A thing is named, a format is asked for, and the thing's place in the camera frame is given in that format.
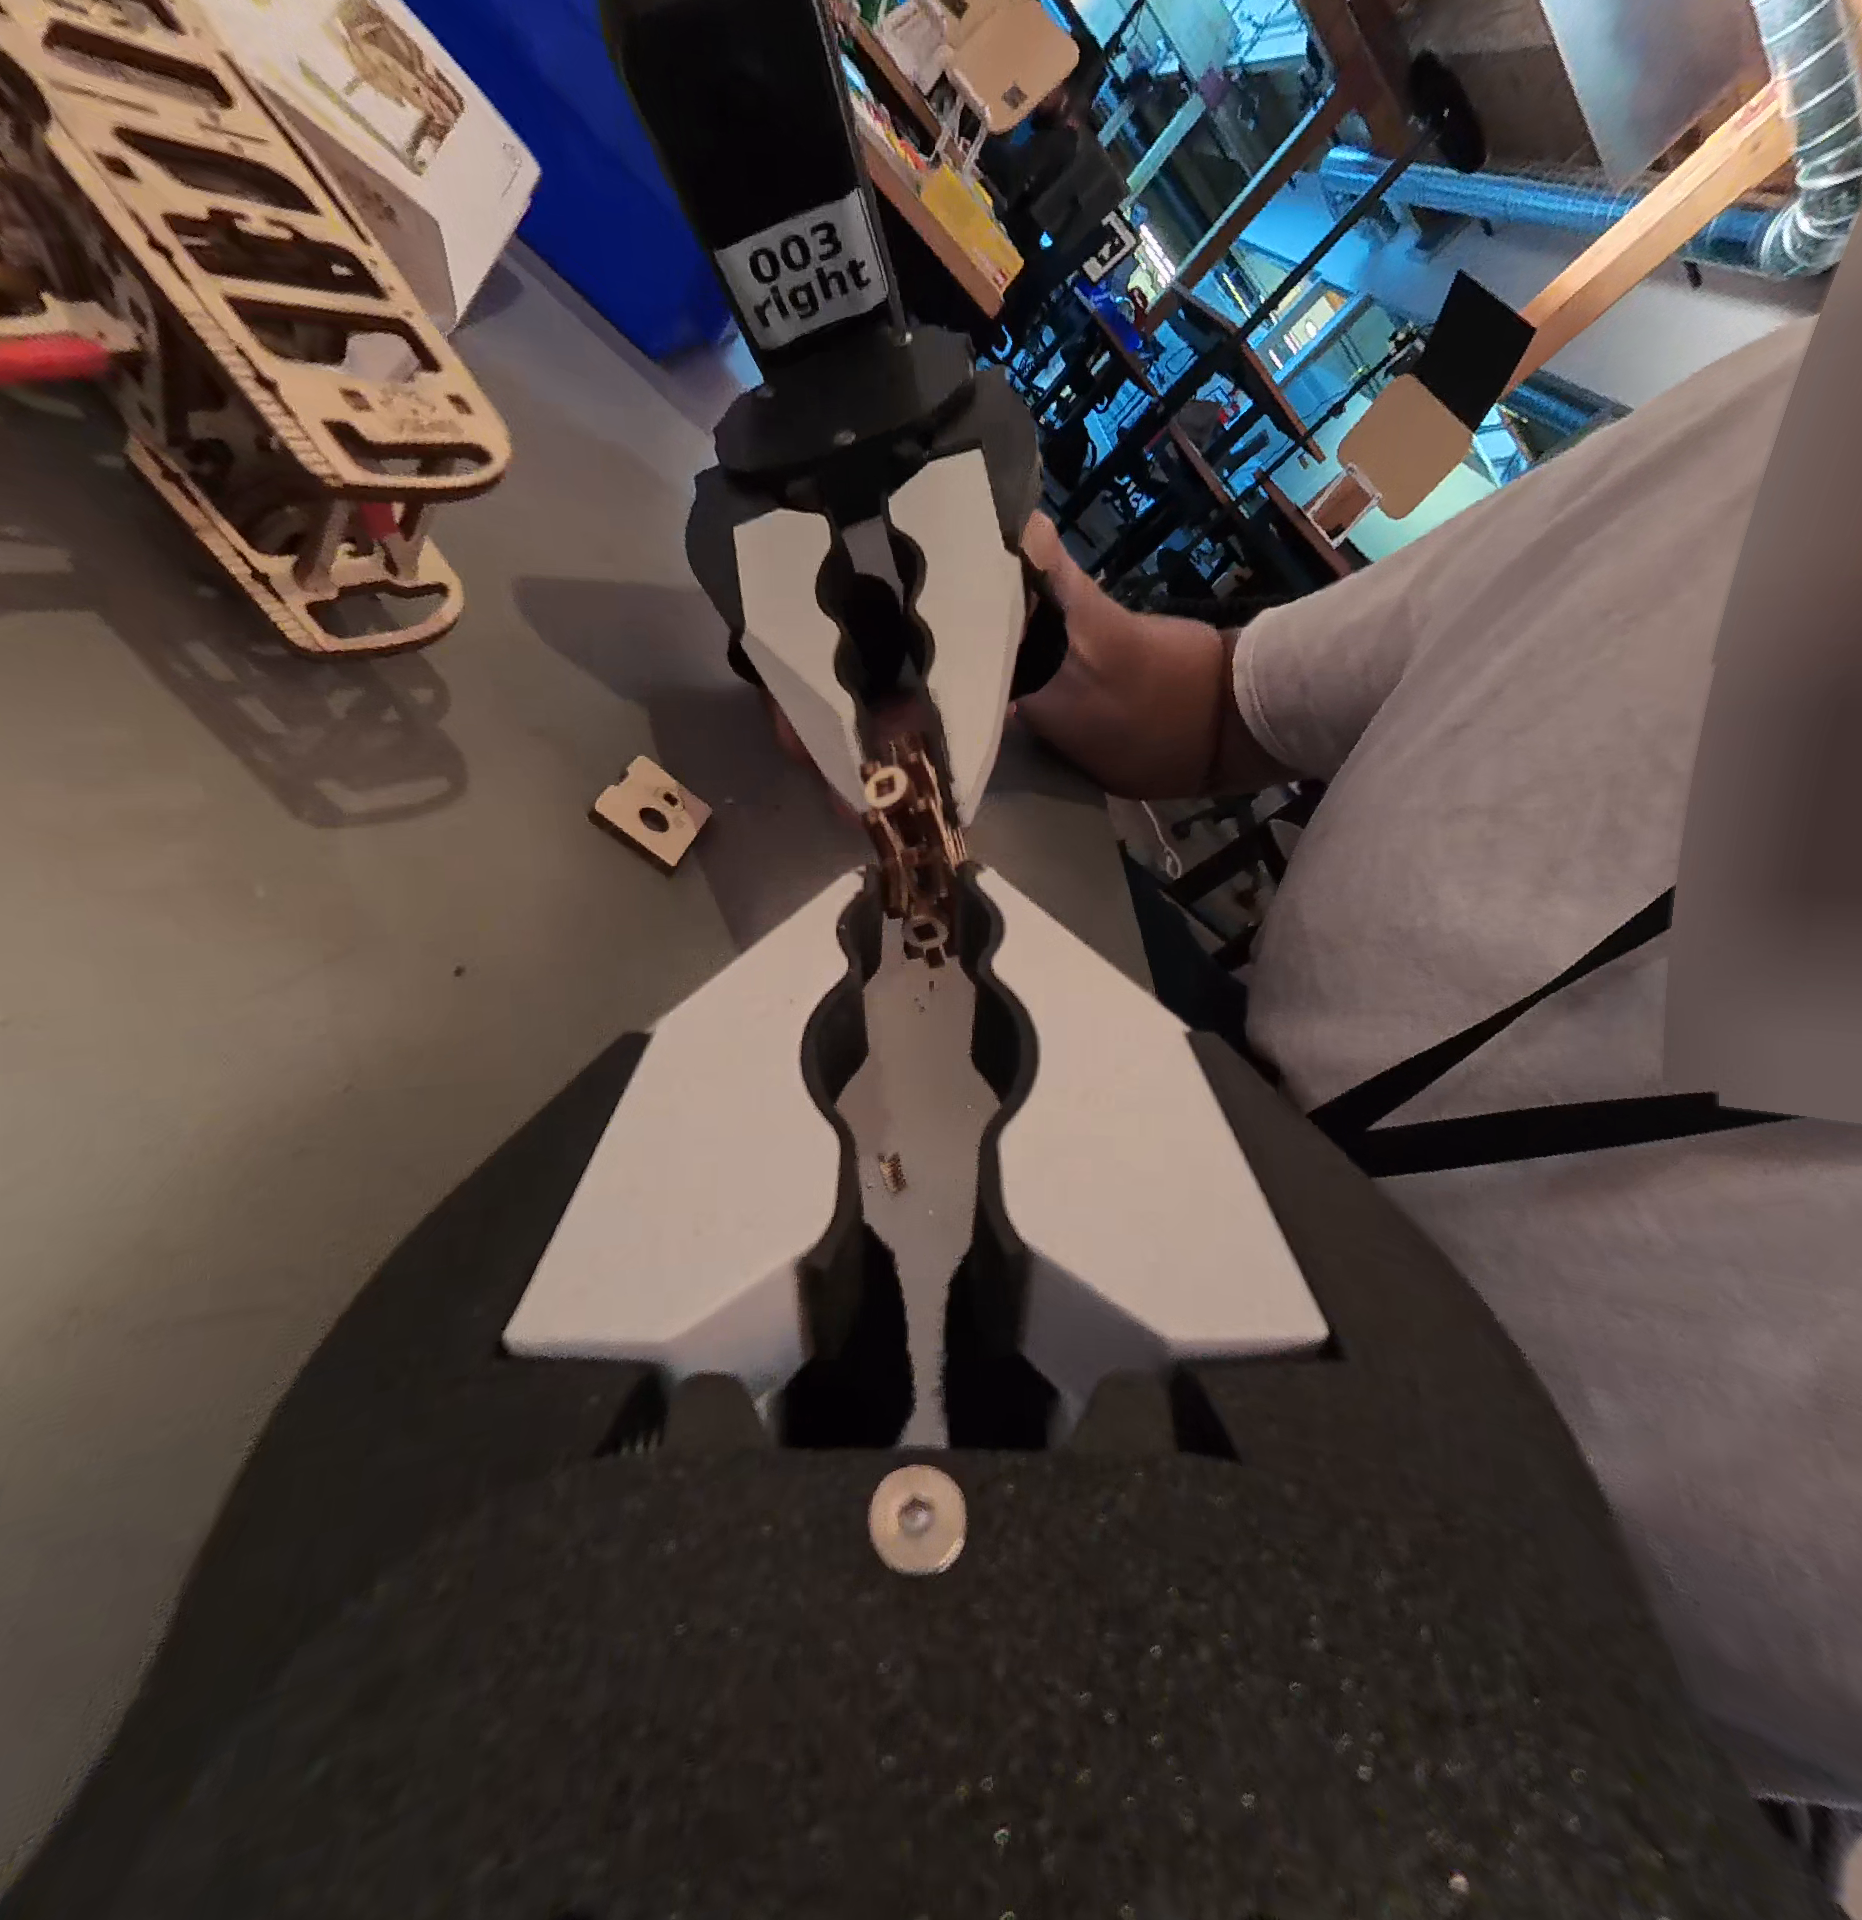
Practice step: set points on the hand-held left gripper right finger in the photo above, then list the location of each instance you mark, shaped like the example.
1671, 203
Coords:
1156, 1187

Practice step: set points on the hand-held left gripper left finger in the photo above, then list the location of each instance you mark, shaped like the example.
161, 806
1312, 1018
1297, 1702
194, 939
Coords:
676, 1187

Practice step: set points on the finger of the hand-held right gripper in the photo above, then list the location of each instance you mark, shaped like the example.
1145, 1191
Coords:
781, 616
968, 601

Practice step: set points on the small wooden gear assembly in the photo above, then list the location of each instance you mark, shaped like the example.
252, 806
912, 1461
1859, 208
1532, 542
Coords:
914, 855

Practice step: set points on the person's right forearm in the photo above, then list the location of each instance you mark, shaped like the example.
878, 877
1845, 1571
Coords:
1195, 707

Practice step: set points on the grey desk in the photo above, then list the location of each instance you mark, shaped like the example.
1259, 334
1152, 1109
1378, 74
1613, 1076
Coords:
346, 977

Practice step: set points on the person's right hand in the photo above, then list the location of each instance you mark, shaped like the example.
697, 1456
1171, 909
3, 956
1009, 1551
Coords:
1103, 675

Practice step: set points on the blue plastic bin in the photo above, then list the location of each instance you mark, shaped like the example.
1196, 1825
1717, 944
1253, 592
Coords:
601, 195

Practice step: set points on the yellow box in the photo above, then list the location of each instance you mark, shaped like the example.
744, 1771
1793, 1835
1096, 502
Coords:
968, 226

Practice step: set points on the square wooden piece with holes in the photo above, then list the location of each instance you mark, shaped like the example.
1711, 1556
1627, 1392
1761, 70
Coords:
631, 810

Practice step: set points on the white cardboard box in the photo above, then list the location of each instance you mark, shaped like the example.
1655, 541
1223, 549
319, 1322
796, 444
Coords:
466, 195

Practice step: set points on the black office chair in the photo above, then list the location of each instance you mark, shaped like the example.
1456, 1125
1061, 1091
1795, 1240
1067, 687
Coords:
1216, 885

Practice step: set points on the black white marker tag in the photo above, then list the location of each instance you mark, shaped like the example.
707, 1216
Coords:
1111, 249

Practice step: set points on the person in grey shirt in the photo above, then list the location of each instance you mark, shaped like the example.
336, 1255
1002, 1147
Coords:
1546, 1349

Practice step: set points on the black chair tan seat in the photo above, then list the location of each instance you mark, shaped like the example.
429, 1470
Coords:
1412, 449

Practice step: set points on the wooden model vehicle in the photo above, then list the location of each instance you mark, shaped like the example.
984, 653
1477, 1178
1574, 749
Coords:
242, 300

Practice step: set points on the silver ventilation duct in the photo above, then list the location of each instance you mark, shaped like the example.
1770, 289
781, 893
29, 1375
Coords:
1822, 165
1546, 195

